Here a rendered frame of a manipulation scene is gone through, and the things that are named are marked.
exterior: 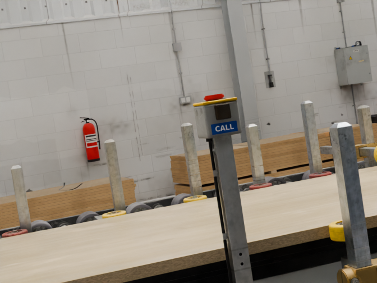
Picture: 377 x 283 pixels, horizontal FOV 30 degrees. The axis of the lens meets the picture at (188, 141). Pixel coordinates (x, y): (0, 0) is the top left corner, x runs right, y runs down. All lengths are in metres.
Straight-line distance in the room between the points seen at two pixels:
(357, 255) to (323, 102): 8.39
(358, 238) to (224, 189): 0.31
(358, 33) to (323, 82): 0.90
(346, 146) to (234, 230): 0.29
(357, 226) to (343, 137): 0.18
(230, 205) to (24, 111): 7.12
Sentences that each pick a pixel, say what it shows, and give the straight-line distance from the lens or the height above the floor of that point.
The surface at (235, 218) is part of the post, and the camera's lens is 1.37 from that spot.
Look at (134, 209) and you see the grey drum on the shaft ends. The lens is 2.82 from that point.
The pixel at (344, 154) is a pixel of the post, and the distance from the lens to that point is 1.46.
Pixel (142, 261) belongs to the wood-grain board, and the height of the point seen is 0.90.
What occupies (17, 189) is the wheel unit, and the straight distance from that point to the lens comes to 2.38.
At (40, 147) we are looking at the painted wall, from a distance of 8.42.
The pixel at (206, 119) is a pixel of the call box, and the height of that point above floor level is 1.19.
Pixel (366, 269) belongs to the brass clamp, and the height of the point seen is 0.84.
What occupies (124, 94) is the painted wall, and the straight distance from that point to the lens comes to 8.67.
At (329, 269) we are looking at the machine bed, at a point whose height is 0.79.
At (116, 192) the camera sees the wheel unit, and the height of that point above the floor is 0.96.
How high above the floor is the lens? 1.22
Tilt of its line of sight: 3 degrees down
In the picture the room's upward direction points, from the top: 9 degrees counter-clockwise
